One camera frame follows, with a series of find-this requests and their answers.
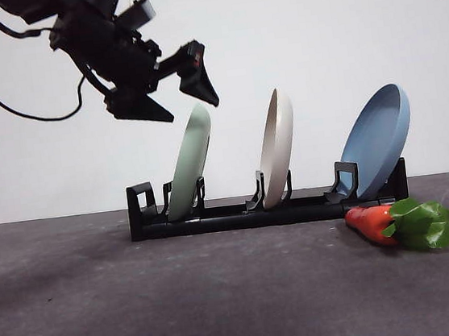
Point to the beige plate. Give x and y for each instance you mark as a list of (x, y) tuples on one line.
[(278, 149)]

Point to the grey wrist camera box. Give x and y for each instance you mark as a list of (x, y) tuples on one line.
[(138, 13)]

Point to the orange carrot with green leaves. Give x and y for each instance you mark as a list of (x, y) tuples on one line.
[(367, 222)]

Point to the black plate rack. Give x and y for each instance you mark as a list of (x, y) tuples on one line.
[(254, 218)]

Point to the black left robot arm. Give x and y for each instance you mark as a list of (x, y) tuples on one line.
[(105, 47)]

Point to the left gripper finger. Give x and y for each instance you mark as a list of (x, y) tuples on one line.
[(197, 79), (136, 107)]

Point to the blue plate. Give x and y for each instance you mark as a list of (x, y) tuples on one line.
[(375, 142)]

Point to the green plate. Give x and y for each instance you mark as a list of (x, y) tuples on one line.
[(188, 164)]

